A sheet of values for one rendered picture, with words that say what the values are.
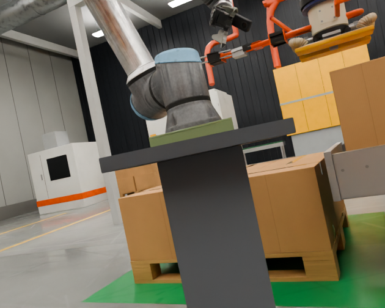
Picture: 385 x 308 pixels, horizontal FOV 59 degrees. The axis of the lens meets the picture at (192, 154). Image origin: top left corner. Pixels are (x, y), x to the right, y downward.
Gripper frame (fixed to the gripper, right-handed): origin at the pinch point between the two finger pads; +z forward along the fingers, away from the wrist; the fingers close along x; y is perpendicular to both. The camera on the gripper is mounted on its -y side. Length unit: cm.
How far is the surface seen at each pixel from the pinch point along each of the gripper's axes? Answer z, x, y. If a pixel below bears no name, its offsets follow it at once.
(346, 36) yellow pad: -23, 6, -54
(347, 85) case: -6, -9, -58
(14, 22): -704, -349, 387
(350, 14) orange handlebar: -39, 12, -58
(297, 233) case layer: 24, -74, -61
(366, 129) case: 7, -20, -70
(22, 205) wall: -623, -920, 338
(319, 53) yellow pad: -40, -9, -54
